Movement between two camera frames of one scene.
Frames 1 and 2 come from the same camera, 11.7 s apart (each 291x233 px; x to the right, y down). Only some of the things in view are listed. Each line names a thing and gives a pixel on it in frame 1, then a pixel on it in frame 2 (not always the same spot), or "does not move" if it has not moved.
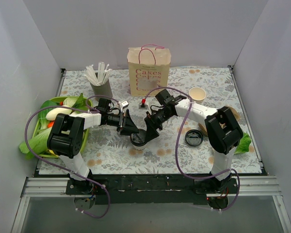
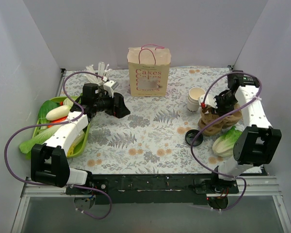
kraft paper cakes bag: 149,68 does not move
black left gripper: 122,122 -> 115,106
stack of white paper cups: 198,94 does not move
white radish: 51,115 does not move
